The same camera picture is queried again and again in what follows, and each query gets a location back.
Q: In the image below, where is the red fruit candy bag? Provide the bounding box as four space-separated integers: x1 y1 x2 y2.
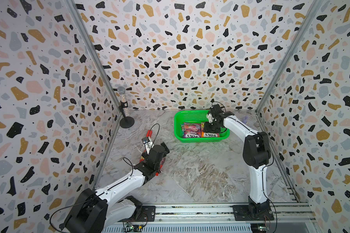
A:
140 156 166 176

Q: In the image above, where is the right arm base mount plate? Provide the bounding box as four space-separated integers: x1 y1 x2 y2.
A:
232 204 274 221

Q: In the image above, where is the green plastic basket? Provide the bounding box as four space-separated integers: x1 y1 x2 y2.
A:
174 110 230 143

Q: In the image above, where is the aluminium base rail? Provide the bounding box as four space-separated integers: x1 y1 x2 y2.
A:
68 202 319 233

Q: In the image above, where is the glitter microphone on black stand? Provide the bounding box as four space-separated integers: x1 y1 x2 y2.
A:
117 86 135 129

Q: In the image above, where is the red cube block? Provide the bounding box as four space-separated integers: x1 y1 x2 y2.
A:
146 130 153 137

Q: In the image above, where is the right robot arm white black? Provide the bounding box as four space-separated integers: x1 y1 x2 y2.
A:
204 104 271 218

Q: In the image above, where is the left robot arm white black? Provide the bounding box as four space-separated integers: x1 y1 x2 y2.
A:
64 142 170 233

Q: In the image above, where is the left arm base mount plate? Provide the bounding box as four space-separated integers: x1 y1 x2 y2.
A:
120 205 156 223

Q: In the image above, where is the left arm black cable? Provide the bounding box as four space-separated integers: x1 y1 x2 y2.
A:
49 200 85 232

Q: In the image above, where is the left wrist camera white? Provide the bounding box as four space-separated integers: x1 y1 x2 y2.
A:
142 136 153 154

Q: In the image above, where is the small purple toy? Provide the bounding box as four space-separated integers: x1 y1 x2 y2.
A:
242 116 249 124

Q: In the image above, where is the orange Fox's fruits candy bag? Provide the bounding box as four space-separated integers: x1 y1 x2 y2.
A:
201 122 220 138

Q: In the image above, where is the purple Fox's berries candy bag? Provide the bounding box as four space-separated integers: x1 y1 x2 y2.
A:
181 122 201 138

